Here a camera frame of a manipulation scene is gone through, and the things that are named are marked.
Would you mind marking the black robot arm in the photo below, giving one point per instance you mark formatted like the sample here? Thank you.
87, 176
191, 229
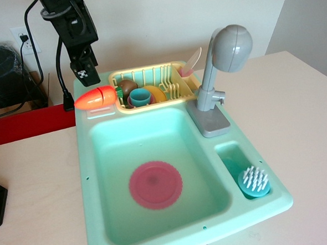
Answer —
57, 6

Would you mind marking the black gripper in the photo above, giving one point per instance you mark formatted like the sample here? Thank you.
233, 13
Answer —
77, 31

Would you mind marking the orange toy carrot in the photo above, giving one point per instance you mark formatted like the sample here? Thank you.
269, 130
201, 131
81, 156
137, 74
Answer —
99, 97

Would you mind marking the pink toy plate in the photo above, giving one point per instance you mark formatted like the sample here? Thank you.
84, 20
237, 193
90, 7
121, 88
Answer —
155, 185

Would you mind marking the yellow toy plate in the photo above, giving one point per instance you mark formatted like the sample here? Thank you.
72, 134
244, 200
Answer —
157, 93

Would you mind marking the brown toy kiwi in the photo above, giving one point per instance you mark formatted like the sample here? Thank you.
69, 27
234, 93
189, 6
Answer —
127, 86

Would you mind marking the teal scrub brush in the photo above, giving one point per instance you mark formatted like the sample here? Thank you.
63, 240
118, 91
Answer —
254, 182

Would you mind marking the mint green toy sink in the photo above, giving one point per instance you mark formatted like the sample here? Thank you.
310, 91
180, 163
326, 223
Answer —
111, 145

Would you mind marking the red board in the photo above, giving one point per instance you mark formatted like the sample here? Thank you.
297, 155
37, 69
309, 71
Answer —
33, 123

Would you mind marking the pink toy knife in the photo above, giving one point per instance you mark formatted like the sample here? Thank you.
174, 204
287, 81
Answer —
187, 69

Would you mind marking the teal toy cup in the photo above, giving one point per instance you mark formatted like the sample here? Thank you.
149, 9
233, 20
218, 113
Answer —
140, 97

